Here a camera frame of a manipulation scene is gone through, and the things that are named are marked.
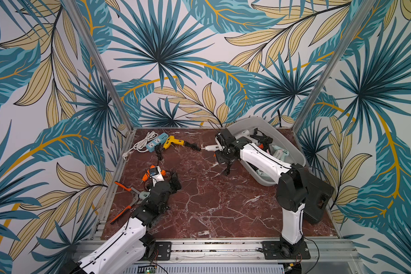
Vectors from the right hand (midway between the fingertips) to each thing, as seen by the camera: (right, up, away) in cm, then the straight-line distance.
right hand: (221, 154), depth 91 cm
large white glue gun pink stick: (+16, +13, +19) cm, 28 cm away
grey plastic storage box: (+31, +12, +26) cm, 42 cm away
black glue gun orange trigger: (+28, +8, +16) cm, 33 cm away
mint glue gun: (+39, 0, +12) cm, 41 cm away
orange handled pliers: (-45, -20, -3) cm, 49 cm away
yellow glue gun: (-30, +8, +19) cm, 37 cm away
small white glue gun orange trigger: (-5, +3, 0) cm, 6 cm away
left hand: (-26, -11, -9) cm, 30 cm away
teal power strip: (-43, +4, +16) cm, 46 cm away
